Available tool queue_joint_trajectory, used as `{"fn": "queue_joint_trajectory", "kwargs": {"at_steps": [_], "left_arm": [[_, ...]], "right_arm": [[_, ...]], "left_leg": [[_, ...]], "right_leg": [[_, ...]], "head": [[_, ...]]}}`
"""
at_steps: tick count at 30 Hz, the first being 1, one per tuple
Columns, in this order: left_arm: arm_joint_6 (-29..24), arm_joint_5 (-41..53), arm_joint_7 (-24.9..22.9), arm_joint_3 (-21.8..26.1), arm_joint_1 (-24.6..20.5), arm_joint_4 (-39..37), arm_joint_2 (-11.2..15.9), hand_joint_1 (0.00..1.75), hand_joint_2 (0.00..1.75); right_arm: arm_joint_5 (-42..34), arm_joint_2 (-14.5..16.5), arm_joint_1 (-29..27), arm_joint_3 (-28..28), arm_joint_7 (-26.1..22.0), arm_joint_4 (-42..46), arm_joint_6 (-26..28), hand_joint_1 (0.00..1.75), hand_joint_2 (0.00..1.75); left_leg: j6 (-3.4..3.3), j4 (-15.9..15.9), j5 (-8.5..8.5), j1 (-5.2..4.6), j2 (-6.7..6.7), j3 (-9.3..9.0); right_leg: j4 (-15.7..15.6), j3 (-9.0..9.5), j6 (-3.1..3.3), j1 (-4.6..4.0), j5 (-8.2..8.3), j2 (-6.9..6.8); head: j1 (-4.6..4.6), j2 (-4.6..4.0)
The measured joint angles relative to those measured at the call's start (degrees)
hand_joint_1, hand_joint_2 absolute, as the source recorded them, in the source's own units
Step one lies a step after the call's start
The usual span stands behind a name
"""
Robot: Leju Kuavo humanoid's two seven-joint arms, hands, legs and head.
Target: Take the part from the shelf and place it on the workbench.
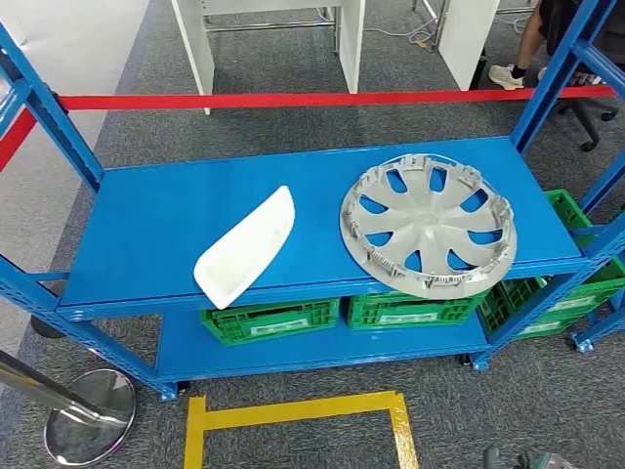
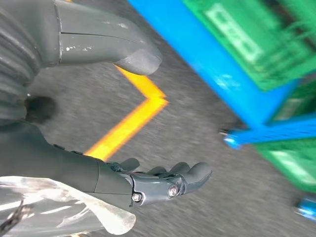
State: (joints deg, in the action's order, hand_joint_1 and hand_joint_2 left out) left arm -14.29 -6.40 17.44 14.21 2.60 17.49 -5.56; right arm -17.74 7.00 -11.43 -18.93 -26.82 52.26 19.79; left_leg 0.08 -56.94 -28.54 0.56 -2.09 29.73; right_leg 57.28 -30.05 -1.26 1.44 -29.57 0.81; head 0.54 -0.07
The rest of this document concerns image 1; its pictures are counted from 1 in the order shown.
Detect chrome stanchion post with base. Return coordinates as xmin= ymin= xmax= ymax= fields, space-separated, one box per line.
xmin=0 ymin=349 xmax=136 ymax=467

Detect blue metal shelf rack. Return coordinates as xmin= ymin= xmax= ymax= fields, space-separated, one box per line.
xmin=0 ymin=0 xmax=625 ymax=403

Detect green plastic crate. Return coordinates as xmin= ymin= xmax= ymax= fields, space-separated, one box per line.
xmin=477 ymin=189 xmax=625 ymax=341
xmin=199 ymin=297 xmax=341 ymax=347
xmin=345 ymin=291 xmax=489 ymax=331

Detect white plastic trim part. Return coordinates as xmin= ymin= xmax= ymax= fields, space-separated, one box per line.
xmin=193 ymin=185 xmax=296 ymax=311

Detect dark round stanchion base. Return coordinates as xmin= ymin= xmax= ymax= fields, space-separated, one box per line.
xmin=29 ymin=315 xmax=67 ymax=340

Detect person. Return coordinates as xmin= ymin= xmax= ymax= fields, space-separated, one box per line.
xmin=489 ymin=0 xmax=587 ymax=91

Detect white desk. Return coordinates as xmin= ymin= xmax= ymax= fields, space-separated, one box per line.
xmin=412 ymin=0 xmax=501 ymax=92
xmin=170 ymin=0 xmax=366 ymax=116

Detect red barrier belt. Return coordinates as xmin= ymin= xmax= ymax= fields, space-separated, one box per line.
xmin=0 ymin=85 xmax=617 ymax=173

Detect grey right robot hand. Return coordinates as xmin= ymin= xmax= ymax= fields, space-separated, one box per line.
xmin=483 ymin=445 xmax=579 ymax=469

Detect grey plastic wheel hubcap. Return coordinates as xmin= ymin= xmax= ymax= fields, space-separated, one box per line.
xmin=339 ymin=153 xmax=517 ymax=300

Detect white floor cable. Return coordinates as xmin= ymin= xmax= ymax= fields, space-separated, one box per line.
xmin=363 ymin=16 xmax=443 ymax=53

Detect black office chair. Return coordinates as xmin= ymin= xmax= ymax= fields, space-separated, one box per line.
xmin=546 ymin=0 xmax=625 ymax=153

